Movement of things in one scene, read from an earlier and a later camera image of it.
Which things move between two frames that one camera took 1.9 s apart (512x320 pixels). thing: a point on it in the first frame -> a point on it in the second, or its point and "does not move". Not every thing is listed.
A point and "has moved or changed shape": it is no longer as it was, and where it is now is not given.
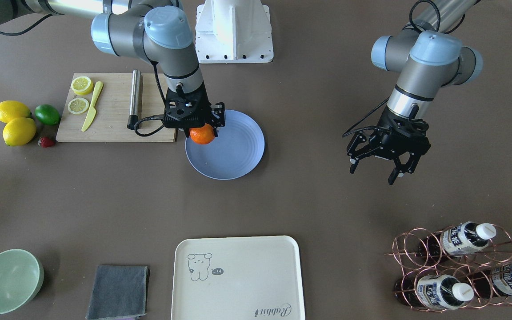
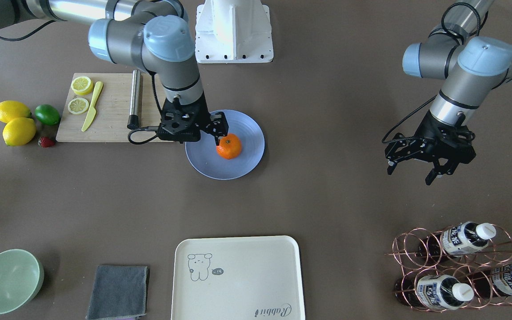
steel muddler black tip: x=135 y=98 does not move
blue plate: x=238 y=149 does not move
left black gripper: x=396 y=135 -> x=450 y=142
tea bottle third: x=464 y=238 does not move
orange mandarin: x=202 y=135 has moved or changed shape
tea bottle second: x=504 y=279 does not move
